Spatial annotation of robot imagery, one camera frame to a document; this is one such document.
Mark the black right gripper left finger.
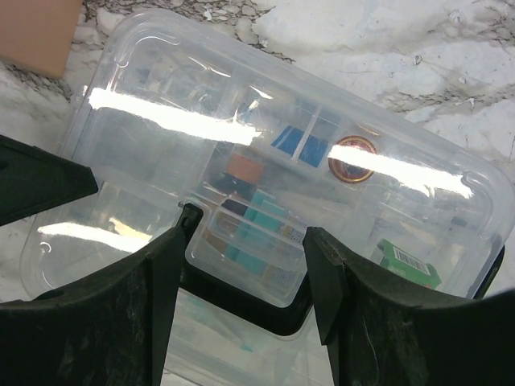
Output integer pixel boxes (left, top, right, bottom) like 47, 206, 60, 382
1, 228, 186, 385

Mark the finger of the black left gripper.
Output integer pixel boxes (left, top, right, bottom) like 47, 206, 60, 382
1, 135, 98, 225

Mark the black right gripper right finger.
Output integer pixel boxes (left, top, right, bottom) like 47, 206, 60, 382
303, 228, 514, 385

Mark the small green box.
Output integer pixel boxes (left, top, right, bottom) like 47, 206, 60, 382
377, 240, 442, 290

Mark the clear medicine kit box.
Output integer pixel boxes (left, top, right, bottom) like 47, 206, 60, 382
160, 289, 335, 386

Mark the teal bandage packet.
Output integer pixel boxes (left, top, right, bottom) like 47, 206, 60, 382
225, 189, 285, 277

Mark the blue white tube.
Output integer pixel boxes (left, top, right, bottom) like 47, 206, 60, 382
270, 125, 328, 167

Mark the brown syrup bottle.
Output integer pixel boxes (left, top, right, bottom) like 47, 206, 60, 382
212, 154, 264, 216

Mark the clear teal pad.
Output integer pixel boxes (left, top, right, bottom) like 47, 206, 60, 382
177, 293, 254, 352

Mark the orange plastic file organizer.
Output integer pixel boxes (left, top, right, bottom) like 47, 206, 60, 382
1, 0, 82, 79

